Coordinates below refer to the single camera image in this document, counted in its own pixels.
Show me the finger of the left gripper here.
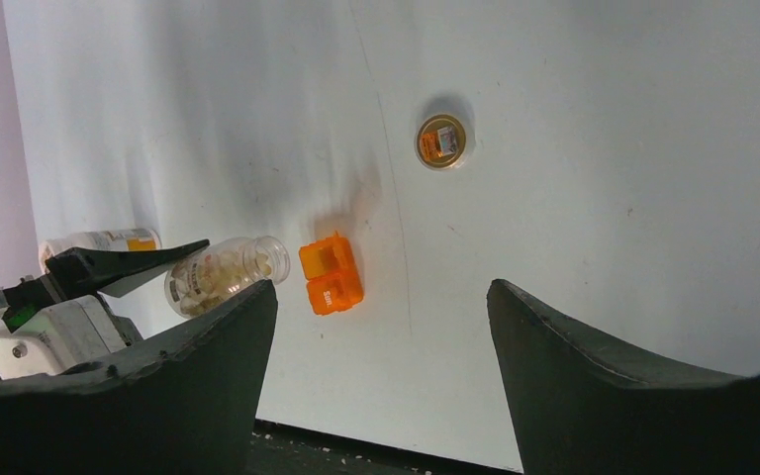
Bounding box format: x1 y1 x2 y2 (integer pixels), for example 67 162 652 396
44 239 210 301

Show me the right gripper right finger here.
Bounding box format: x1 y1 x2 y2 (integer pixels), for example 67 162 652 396
487 279 760 474

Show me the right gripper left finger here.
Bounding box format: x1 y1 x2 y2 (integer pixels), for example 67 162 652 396
0 281 278 474

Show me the white pill bottle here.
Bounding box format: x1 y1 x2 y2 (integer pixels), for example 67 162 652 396
39 228 162 273

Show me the amber glass pill bottle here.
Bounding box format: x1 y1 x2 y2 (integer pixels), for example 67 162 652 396
164 236 291 319

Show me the orange pill organizer box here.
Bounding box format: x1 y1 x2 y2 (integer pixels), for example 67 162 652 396
299 232 364 316

